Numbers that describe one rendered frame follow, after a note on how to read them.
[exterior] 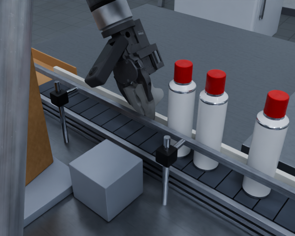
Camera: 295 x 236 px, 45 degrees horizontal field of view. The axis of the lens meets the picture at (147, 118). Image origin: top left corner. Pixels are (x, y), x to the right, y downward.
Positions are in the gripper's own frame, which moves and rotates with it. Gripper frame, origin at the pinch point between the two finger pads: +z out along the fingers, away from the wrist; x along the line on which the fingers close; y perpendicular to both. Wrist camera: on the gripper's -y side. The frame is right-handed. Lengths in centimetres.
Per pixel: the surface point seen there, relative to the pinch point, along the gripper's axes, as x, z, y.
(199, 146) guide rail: -14.8, 5.4, -4.0
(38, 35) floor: 275, -51, 143
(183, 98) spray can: -12.9, -3.2, -1.1
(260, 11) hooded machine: 89, 6, 227
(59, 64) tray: 45, -17, 13
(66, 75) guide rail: 29.0, -14.0, 4.0
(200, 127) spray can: -14.3, 2.8, -1.3
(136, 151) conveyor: 2.0, 5.3, -4.7
